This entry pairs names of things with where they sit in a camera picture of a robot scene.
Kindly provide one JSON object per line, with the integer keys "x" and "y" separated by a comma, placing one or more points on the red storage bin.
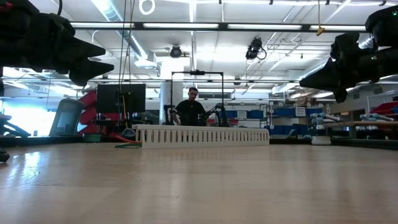
{"x": 385, "y": 109}

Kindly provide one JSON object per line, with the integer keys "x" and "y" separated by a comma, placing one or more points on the blue storage bin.
{"x": 256, "y": 114}
{"x": 314, "y": 111}
{"x": 283, "y": 112}

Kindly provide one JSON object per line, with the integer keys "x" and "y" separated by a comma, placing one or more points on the black monitor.
{"x": 109, "y": 99}

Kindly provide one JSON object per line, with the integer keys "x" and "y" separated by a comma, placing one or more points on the pale grey roll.
{"x": 373, "y": 117}
{"x": 329, "y": 117}

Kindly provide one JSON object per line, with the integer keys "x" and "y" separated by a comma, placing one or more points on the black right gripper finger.
{"x": 326, "y": 74}
{"x": 332, "y": 87}

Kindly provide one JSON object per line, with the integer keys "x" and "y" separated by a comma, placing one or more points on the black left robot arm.
{"x": 15, "y": 31}

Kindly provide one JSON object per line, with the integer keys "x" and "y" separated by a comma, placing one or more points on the person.
{"x": 189, "y": 112}

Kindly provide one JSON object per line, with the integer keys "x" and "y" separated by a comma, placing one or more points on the red rack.
{"x": 88, "y": 116}

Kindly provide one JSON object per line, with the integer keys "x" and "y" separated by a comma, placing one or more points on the black mounted camera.
{"x": 176, "y": 51}
{"x": 255, "y": 48}

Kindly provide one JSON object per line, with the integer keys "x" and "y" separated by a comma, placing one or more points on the white duct cover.
{"x": 199, "y": 127}

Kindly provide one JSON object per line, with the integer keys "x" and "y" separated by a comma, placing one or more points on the black background gantry frame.
{"x": 197, "y": 72}

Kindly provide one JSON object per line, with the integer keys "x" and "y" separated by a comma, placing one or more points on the yellow hanging tag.
{"x": 320, "y": 30}

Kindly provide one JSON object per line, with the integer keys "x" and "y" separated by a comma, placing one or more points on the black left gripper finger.
{"x": 90, "y": 70}
{"x": 85, "y": 49}

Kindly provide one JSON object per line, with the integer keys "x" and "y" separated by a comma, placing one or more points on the black aluminium table frame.
{"x": 40, "y": 141}

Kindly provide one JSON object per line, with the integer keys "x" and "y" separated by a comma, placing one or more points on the grey office chair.
{"x": 66, "y": 118}

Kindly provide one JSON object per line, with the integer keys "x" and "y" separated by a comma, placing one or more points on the wooden workbench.
{"x": 367, "y": 124}

